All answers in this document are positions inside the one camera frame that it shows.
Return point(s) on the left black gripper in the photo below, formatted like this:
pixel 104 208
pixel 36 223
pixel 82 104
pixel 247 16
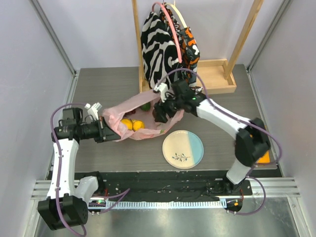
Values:
pixel 104 134

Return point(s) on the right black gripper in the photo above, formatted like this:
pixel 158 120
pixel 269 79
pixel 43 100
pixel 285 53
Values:
pixel 163 108

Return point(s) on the pink plastic bag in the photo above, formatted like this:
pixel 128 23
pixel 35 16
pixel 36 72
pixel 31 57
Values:
pixel 130 109

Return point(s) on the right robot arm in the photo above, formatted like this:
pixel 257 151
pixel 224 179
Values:
pixel 251 140

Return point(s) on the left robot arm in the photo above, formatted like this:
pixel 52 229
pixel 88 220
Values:
pixel 66 204

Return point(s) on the fake green lime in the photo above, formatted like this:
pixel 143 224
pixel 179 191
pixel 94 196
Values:
pixel 146 107

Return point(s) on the fake orange fruit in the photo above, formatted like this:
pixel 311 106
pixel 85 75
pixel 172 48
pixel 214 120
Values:
pixel 137 124
pixel 128 123

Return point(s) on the cream and blue plate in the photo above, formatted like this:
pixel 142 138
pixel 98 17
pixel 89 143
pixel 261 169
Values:
pixel 183 149

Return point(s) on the wooden clothes rack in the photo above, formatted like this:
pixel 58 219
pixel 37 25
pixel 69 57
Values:
pixel 218 73

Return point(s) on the orange black patterned garment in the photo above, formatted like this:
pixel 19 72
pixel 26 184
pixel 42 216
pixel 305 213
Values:
pixel 188 46

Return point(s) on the black white zebra garment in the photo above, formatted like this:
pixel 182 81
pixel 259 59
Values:
pixel 159 50

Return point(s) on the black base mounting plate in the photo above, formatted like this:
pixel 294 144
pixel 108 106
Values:
pixel 171 186

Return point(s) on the cream wooden hanger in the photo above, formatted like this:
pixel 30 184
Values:
pixel 178 13

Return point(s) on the orange folded cloth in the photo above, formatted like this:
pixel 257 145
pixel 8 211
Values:
pixel 261 145

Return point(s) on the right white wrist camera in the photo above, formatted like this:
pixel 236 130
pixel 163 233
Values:
pixel 161 89

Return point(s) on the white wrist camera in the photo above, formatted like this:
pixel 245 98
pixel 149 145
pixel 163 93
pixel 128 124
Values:
pixel 92 110
pixel 161 89

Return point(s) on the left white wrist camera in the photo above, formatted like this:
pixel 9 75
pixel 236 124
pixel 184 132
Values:
pixel 92 110

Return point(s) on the white slotted cable duct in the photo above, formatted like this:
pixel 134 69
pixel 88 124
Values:
pixel 125 205

